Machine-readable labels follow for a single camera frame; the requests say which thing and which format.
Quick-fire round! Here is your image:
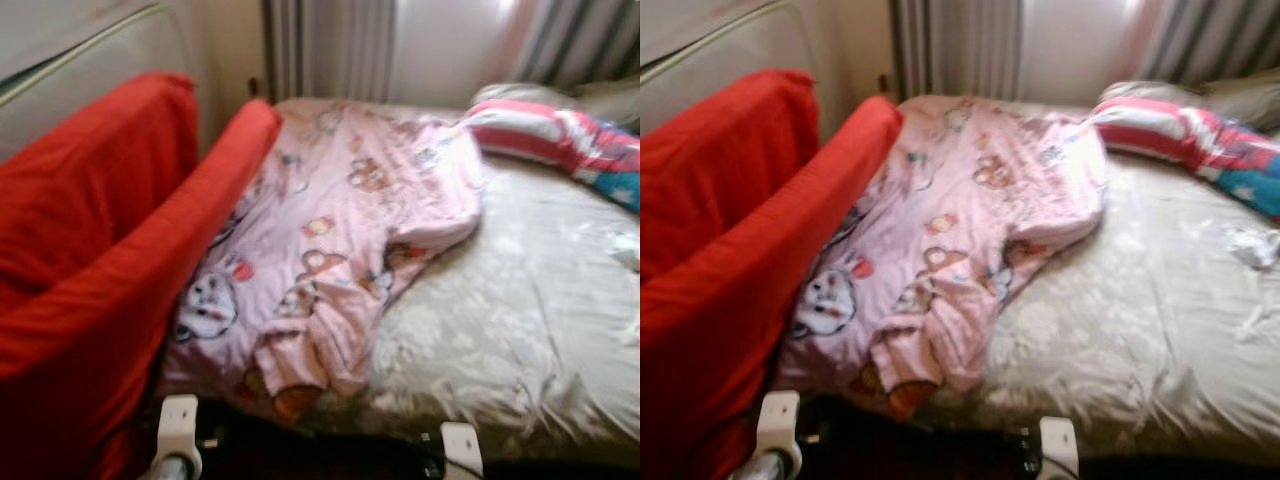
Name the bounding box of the white crumpled towel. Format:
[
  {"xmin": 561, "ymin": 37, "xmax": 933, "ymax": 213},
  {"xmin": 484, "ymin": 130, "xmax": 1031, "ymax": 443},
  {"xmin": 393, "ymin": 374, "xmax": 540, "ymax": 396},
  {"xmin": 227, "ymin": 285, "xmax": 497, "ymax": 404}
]
[
  {"xmin": 1228, "ymin": 228, "xmax": 1280, "ymax": 271},
  {"xmin": 605, "ymin": 228, "xmax": 641, "ymax": 273}
]

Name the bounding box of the red sofa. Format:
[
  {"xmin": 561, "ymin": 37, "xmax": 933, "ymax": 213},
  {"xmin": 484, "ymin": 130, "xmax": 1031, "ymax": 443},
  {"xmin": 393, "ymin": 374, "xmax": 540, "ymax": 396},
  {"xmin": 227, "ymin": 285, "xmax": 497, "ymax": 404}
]
[
  {"xmin": 0, "ymin": 70, "xmax": 284, "ymax": 480},
  {"xmin": 640, "ymin": 68, "xmax": 906, "ymax": 480}
]

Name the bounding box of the colourful star print pillow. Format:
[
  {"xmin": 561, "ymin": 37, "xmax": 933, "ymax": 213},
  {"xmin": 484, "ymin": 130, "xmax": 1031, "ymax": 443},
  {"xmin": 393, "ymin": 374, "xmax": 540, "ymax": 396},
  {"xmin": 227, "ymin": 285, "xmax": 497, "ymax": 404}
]
[
  {"xmin": 1088, "ymin": 97, "xmax": 1280, "ymax": 223},
  {"xmin": 462, "ymin": 98, "xmax": 641, "ymax": 213}
]

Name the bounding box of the beige floral bed sheet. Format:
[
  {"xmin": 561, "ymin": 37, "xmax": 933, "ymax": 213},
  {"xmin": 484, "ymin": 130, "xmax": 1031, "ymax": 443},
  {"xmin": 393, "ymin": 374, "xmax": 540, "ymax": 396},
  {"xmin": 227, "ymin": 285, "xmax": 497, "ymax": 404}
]
[
  {"xmin": 900, "ymin": 95, "xmax": 1280, "ymax": 466},
  {"xmin": 270, "ymin": 95, "xmax": 641, "ymax": 466}
]

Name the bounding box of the grey striped curtain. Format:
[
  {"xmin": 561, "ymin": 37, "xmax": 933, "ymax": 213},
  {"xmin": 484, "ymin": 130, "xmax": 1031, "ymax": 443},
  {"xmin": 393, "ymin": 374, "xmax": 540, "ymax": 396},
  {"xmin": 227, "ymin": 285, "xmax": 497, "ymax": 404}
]
[
  {"xmin": 510, "ymin": 0, "xmax": 641, "ymax": 91},
  {"xmin": 1140, "ymin": 0, "xmax": 1280, "ymax": 86},
  {"xmin": 890, "ymin": 0, "xmax": 1023, "ymax": 101},
  {"xmin": 262, "ymin": 0, "xmax": 396, "ymax": 103}
]

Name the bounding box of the pink cartoon print quilt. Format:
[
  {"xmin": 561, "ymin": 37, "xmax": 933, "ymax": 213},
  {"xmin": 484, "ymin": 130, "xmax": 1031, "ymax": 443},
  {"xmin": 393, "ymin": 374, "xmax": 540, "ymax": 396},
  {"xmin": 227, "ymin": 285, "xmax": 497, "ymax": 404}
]
[
  {"xmin": 775, "ymin": 95, "xmax": 1109, "ymax": 421},
  {"xmin": 160, "ymin": 97, "xmax": 486, "ymax": 421}
]

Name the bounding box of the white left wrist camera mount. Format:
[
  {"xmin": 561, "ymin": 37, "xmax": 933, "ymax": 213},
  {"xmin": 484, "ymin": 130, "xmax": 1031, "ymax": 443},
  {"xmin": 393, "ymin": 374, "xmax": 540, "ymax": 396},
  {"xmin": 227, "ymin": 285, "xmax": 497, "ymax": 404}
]
[
  {"xmin": 755, "ymin": 390, "xmax": 803, "ymax": 480},
  {"xmin": 150, "ymin": 394, "xmax": 203, "ymax": 480}
]

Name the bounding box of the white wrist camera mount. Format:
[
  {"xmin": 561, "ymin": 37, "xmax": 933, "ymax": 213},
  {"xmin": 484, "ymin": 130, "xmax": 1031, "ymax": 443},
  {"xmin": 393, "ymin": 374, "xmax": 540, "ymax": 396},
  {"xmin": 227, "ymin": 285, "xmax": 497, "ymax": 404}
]
[
  {"xmin": 755, "ymin": 390, "xmax": 803, "ymax": 480},
  {"xmin": 440, "ymin": 422, "xmax": 485, "ymax": 480},
  {"xmin": 1038, "ymin": 416, "xmax": 1081, "ymax": 480},
  {"xmin": 150, "ymin": 394, "xmax": 203, "ymax": 480}
]

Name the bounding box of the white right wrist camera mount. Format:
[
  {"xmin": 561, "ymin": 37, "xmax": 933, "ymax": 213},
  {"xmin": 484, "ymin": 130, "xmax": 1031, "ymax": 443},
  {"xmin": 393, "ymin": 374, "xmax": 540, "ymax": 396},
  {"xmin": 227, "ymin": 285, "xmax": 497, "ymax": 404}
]
[
  {"xmin": 1038, "ymin": 416, "xmax": 1081, "ymax": 480},
  {"xmin": 440, "ymin": 422, "xmax": 485, "ymax": 480}
]

